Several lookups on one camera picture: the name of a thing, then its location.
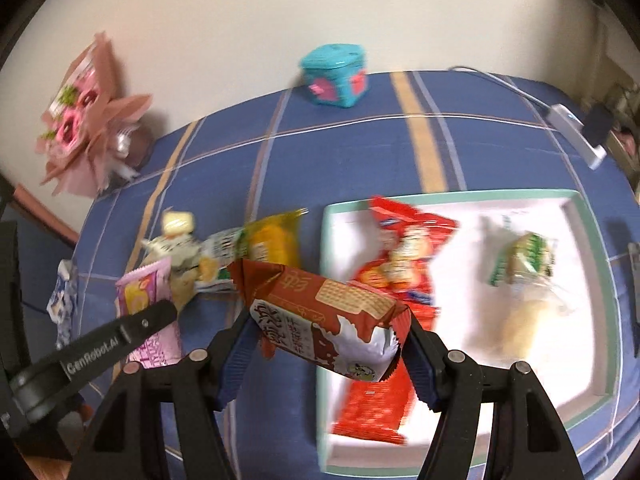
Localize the brown white biscuit packet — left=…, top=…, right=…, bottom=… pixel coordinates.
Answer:
left=227, top=259, right=412, bottom=383

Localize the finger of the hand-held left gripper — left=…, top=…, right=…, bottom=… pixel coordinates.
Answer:
left=116, top=300, right=179, bottom=350

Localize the pink cake roll packet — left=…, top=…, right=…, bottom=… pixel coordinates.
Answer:
left=115, top=255, right=183, bottom=366

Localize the clear bun packet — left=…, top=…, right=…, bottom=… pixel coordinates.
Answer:
left=500, top=275, right=576, bottom=361

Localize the crumpled blue white wrapper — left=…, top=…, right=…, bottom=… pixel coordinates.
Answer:
left=46, top=260, right=81, bottom=346

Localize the red patterned snack packet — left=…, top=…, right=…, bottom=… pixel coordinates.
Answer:
left=331, top=300, right=442, bottom=446

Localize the beige sandwich biscuit packet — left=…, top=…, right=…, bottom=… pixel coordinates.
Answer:
left=167, top=255, right=203, bottom=308

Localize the teal toy house box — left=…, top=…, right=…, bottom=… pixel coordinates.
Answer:
left=299, top=44, right=372, bottom=109

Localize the white power strip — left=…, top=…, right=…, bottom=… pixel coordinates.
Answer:
left=549, top=104, right=607, bottom=170

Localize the white tray with green rim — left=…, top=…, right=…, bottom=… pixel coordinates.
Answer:
left=316, top=189, right=623, bottom=478

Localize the small green-edged clear packet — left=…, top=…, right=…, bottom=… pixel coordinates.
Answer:
left=487, top=230, right=558, bottom=288

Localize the red cartoon snack packet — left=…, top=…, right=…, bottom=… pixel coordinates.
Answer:
left=352, top=196, right=460, bottom=321

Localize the white cable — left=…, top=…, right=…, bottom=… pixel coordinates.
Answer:
left=447, top=65, right=553, bottom=111

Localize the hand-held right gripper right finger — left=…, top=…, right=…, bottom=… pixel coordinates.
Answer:
left=400, top=317, right=586, bottom=480

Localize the white wrapped candy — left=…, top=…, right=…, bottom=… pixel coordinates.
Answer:
left=162, top=210, right=196, bottom=236

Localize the yellow snack packet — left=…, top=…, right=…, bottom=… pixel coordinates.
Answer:
left=241, top=208, right=309, bottom=270

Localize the green white cracker packet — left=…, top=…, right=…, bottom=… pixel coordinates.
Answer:
left=195, top=226, right=251, bottom=293

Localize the blue plaid cloth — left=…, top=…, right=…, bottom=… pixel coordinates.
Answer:
left=50, top=70, right=640, bottom=480

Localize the pink flower bouquet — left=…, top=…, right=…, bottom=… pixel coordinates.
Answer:
left=40, top=32, right=156, bottom=198

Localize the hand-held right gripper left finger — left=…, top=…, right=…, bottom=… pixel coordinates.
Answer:
left=67, top=310, right=261, bottom=480

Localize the black power adapter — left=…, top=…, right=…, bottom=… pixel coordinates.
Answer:
left=584, top=105, right=615, bottom=148

